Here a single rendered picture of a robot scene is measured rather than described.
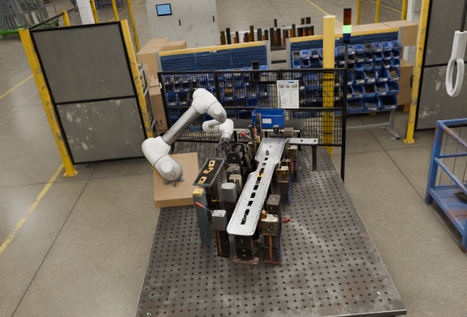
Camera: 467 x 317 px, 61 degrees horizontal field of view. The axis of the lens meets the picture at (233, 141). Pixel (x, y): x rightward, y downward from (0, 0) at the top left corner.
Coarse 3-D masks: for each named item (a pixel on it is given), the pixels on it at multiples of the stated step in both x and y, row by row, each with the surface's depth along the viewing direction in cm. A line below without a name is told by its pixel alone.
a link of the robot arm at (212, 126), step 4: (212, 120) 357; (224, 120) 331; (204, 124) 375; (208, 124) 363; (212, 124) 357; (216, 124) 352; (204, 128) 375; (208, 128) 371; (212, 128) 369; (216, 128) 372; (212, 132) 376; (216, 132) 376
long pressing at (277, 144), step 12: (264, 144) 362; (276, 144) 360; (264, 156) 342; (276, 156) 340; (252, 180) 310; (264, 180) 308; (252, 192) 296; (264, 192) 294; (240, 204) 283; (252, 204) 282; (240, 216) 271; (252, 216) 270; (228, 228) 261; (240, 228) 260; (252, 228) 259
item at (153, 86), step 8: (144, 64) 642; (152, 80) 662; (152, 88) 622; (152, 96) 597; (160, 96) 598; (152, 104) 602; (160, 104) 603; (160, 112) 609; (160, 120) 615; (152, 128) 621; (160, 128) 621; (160, 136) 632
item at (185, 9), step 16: (160, 0) 907; (176, 0) 907; (192, 0) 908; (208, 0) 909; (160, 16) 923; (176, 16) 923; (192, 16) 924; (208, 16) 925; (160, 32) 939; (176, 32) 940; (192, 32) 941; (208, 32) 942
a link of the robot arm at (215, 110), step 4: (212, 104) 318; (216, 104) 318; (220, 104) 322; (208, 108) 318; (212, 108) 315; (216, 108) 314; (220, 108) 314; (208, 112) 320; (212, 112) 315; (216, 112) 313; (220, 112) 314; (224, 112) 319; (212, 116) 321; (216, 116) 315; (220, 116) 317; (224, 116) 322; (216, 120) 325; (220, 120) 323
